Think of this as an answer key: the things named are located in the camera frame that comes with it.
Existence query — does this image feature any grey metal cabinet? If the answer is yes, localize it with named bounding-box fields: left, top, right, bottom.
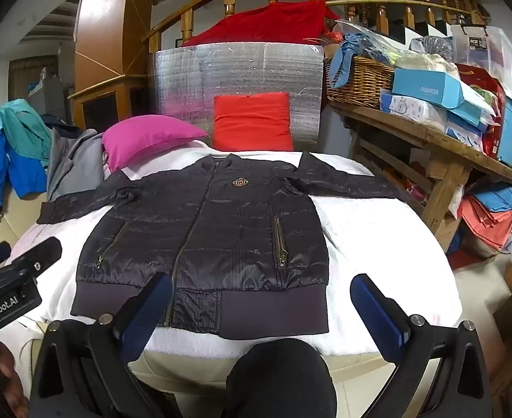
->
left=29, top=76, right=67, bottom=116

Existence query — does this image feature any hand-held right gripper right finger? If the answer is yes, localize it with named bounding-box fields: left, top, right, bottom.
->
left=350, top=273, right=494, bottom=418

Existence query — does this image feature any person's right leg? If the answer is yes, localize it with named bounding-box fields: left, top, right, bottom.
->
left=223, top=337, right=338, bottom=418

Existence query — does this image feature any pink pillow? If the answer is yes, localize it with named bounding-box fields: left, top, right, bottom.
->
left=101, top=114, right=210, bottom=172

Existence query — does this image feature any red pillow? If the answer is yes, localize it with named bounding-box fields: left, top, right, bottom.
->
left=212, top=92, right=293, bottom=152

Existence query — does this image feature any wooden cabinet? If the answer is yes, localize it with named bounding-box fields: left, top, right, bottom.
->
left=68, top=76, right=156, bottom=133

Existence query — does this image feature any black quilted jacket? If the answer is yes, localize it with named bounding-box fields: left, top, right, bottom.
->
left=36, top=152, right=417, bottom=341

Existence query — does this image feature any stack of coral cloths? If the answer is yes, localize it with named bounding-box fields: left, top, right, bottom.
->
left=460, top=194, right=512, bottom=253

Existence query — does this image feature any wooden stair railing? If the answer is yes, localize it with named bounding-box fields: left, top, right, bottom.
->
left=142, top=0, right=491, bottom=53

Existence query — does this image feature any teal garment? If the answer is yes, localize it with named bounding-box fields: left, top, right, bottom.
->
left=0, top=99, right=54, bottom=168

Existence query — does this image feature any light blue cardboard box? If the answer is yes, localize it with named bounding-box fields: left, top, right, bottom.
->
left=391, top=67, right=465, bottom=107

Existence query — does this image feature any white fluffy blanket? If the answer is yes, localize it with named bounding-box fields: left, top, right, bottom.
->
left=3, top=150, right=463, bottom=358

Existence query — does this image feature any white patterned tissue pack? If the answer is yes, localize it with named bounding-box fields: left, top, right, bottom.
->
left=380, top=91, right=450, bottom=133

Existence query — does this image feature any wicker basket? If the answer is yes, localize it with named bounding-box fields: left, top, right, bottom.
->
left=325, top=56, right=398, bottom=109

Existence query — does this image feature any red gift bag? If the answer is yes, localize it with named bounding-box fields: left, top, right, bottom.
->
left=456, top=64, right=506, bottom=157

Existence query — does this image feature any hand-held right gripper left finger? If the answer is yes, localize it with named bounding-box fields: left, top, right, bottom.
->
left=29, top=272, right=174, bottom=418

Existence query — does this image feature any person's left hand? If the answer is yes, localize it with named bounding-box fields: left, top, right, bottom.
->
left=0, top=339, right=30, bottom=418

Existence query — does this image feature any red cloth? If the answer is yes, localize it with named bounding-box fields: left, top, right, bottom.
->
left=182, top=0, right=341, bottom=48

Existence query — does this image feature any grey garment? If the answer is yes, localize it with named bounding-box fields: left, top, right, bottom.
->
left=46, top=128, right=109, bottom=203

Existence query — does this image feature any blue folded cloth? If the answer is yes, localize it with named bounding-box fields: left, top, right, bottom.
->
left=473, top=185, right=512, bottom=212

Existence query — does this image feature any clear plastic storage bin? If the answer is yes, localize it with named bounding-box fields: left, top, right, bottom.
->
left=451, top=24, right=512, bottom=109

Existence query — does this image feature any silver foil insulation mat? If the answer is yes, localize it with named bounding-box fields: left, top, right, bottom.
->
left=150, top=41, right=326, bottom=153

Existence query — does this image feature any wooden table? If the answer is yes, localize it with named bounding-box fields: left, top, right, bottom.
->
left=328, top=100, right=512, bottom=253

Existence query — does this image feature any brown tiled pillar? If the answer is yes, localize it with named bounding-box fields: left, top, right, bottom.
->
left=74, top=0, right=157, bottom=96

